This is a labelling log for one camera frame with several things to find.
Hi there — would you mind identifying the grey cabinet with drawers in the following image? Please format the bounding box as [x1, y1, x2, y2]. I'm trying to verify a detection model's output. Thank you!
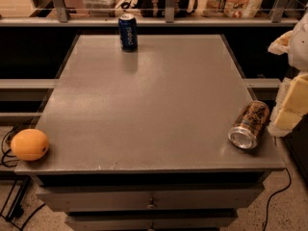
[16, 35, 284, 231]

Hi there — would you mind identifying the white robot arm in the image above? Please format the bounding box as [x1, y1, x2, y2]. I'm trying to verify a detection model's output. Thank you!
[268, 14, 308, 137]

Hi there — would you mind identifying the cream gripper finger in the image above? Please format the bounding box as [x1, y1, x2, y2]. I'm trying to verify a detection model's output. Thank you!
[268, 31, 293, 55]
[269, 73, 308, 137]

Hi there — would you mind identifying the grey metal shelf rail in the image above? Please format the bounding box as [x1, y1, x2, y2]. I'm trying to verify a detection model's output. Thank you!
[0, 0, 307, 27]

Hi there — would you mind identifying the orange patterned soda can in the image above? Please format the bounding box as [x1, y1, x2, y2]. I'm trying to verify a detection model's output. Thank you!
[228, 100, 270, 150]

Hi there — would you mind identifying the colourful snack bag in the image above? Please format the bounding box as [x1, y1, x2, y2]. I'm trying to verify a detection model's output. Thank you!
[202, 0, 263, 18]

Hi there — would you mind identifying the blue Pepsi can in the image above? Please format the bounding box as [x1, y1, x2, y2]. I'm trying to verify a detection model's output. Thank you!
[118, 13, 138, 52]

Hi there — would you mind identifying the black cables left floor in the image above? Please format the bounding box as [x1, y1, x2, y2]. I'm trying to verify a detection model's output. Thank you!
[0, 118, 46, 231]

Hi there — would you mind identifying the metal drawer knob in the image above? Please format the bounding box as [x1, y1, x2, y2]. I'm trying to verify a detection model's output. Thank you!
[147, 199, 157, 210]

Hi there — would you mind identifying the black cable right floor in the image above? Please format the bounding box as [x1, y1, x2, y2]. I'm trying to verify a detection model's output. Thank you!
[261, 167, 293, 231]

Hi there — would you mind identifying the orange fruit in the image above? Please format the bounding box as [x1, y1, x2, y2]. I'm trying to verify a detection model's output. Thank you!
[11, 129, 49, 161]

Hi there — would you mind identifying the black backpack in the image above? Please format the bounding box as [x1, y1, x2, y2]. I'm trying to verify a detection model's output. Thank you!
[135, 0, 198, 17]

